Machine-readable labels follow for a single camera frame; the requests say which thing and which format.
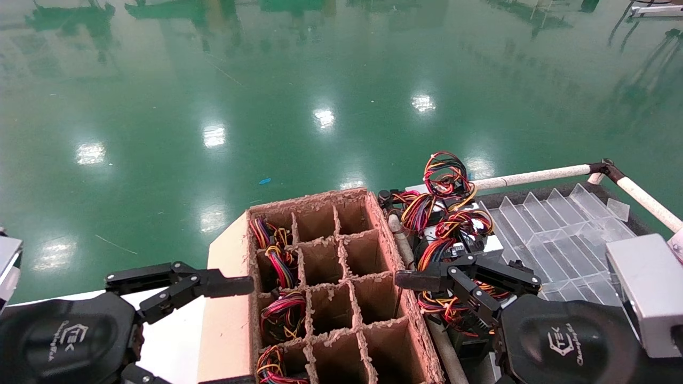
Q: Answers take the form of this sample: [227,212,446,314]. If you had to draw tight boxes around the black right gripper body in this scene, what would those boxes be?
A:
[494,293,683,384]

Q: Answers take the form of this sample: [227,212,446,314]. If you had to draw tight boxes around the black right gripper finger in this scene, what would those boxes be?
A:
[395,254,543,334]

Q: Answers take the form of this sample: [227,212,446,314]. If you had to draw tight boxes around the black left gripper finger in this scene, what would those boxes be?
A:
[122,364,171,384]
[105,261,255,325]

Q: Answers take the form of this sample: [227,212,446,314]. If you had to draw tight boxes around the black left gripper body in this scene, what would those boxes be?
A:
[0,292,145,384]

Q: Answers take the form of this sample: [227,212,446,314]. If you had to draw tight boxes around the brown cardboard divider box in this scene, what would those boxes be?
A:
[197,188,446,384]

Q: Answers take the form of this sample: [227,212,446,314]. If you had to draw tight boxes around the clear acrylic divider tray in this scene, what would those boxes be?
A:
[478,183,638,307]

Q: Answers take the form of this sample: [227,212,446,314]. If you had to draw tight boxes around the small clear acrylic piece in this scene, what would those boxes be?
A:
[607,198,631,222]

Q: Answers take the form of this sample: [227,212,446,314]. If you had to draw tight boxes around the red and white label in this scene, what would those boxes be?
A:
[667,228,683,265]

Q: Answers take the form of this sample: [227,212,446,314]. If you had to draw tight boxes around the black power supply long wires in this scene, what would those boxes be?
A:
[417,283,513,359]

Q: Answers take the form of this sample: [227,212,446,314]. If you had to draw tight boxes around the power supply pile with wires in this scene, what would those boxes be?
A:
[387,213,470,384]

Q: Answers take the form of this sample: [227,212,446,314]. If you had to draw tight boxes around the power supply with red-blue wires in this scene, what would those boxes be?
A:
[264,244,299,290]

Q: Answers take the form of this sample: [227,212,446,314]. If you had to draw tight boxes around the power supply with striped wires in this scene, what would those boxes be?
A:
[249,216,291,250]

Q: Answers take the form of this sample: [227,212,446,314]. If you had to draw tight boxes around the power supply with red-black wires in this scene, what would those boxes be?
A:
[260,291,308,346]

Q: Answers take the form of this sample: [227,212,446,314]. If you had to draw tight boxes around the power supply with yellow-blue wires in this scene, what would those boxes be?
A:
[400,191,495,238]

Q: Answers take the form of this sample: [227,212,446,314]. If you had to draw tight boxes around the grey power supply orange wires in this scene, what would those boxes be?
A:
[415,235,505,273]

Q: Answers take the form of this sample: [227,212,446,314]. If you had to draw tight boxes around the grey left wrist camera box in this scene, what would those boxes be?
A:
[0,228,23,313]

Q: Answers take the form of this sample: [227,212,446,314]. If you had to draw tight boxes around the power supply with looped wires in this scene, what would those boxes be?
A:
[406,151,476,202]

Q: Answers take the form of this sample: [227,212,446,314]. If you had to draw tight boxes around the white long cart rail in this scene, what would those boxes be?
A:
[472,164,593,191]

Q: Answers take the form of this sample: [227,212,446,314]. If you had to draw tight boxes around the white side cart rail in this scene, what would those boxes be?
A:
[616,176,683,233]

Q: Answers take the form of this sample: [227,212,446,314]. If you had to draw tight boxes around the black rail corner joint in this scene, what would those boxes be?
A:
[586,158,629,185]

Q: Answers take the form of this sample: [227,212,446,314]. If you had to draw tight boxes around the white metal rack frame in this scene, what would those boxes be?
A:
[629,3,683,18]

